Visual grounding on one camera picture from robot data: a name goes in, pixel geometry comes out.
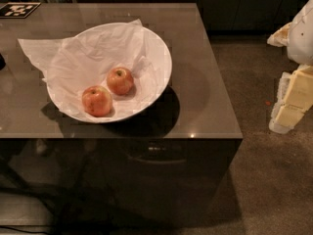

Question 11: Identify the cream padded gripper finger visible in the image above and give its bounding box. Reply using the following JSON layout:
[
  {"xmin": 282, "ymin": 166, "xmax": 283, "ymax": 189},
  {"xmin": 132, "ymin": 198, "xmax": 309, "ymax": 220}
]
[{"xmin": 269, "ymin": 65, "xmax": 313, "ymax": 134}]

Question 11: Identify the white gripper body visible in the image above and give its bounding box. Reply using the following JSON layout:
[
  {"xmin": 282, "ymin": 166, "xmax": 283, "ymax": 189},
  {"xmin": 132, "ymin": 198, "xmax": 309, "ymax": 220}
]
[{"xmin": 267, "ymin": 0, "xmax": 313, "ymax": 65}]

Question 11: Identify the red apple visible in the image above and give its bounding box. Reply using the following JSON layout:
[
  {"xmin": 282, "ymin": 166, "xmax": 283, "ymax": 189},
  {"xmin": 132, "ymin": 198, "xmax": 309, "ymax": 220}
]
[
  {"xmin": 107, "ymin": 67, "xmax": 134, "ymax": 95},
  {"xmin": 81, "ymin": 85, "xmax": 112, "ymax": 118}
]

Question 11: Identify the white bowl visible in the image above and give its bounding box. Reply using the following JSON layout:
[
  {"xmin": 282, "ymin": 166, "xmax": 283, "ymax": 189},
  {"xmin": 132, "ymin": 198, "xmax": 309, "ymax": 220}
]
[{"xmin": 45, "ymin": 22, "xmax": 173, "ymax": 124}]

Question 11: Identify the white crumpled paper sheet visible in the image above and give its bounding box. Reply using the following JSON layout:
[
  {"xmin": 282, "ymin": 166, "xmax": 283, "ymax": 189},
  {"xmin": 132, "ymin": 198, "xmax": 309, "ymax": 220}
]
[{"xmin": 18, "ymin": 19, "xmax": 164, "ymax": 120}]

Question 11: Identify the black white fiducial marker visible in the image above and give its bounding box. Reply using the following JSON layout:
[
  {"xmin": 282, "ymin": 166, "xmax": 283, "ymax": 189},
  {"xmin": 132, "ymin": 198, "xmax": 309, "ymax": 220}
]
[{"xmin": 0, "ymin": 2, "xmax": 41, "ymax": 19}]

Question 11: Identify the dark object at table edge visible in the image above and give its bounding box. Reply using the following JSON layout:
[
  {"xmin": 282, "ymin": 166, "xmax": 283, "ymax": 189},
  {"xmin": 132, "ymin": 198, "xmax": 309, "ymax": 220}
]
[{"xmin": 0, "ymin": 53, "xmax": 6, "ymax": 70}]

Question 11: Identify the black cable on floor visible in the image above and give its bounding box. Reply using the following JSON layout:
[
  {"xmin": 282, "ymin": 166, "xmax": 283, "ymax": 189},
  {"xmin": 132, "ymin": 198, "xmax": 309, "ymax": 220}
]
[{"xmin": 0, "ymin": 225, "xmax": 53, "ymax": 235}]

